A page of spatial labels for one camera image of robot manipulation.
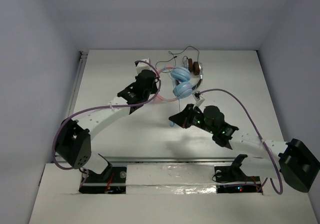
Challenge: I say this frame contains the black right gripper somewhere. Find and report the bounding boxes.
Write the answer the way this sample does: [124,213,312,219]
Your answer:
[169,104,216,135]

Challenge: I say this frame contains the pink blue cat-ear headphones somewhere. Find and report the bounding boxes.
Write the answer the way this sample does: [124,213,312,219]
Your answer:
[153,66,198,104]

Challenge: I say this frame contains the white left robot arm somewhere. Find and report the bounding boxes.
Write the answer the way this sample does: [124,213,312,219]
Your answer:
[53,70,159,181]

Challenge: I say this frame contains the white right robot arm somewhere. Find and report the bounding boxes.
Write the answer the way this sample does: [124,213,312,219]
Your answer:
[169,104,320,193]

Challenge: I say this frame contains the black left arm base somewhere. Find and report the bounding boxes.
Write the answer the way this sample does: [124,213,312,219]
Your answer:
[79,161,127,194]

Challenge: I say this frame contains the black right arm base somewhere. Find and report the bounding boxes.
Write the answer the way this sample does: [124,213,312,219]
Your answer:
[211,154,263,193]

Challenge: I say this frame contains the brown silver headphones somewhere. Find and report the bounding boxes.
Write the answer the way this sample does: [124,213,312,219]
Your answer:
[182,56,204,91]

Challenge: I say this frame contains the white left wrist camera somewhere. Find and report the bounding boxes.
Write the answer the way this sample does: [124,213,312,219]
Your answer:
[134,58,152,74]

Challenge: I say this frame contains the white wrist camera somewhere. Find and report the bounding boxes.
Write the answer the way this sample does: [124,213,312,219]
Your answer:
[192,91,205,108]
[134,58,152,74]

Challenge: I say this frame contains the thin black headphone cable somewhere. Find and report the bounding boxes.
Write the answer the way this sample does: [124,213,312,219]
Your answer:
[155,46,201,71]

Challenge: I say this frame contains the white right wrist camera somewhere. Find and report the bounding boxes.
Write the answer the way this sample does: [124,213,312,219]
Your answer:
[192,91,205,108]

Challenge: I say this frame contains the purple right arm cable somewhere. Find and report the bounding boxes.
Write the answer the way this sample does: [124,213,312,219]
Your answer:
[198,88,285,195]

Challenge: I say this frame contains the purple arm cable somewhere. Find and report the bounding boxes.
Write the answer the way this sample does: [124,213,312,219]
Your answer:
[51,60,162,171]
[198,88,285,195]

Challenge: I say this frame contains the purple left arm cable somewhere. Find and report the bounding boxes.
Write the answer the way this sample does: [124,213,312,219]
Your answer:
[51,60,162,171]

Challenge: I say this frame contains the aluminium rail left side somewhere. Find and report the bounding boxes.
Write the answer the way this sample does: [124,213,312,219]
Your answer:
[61,51,89,124]

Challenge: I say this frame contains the aluminium rail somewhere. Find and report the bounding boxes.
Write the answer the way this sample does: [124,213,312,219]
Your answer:
[51,155,270,165]
[61,51,89,124]

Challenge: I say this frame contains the aluminium rail front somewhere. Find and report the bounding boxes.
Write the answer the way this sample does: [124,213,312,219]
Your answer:
[51,155,270,165]

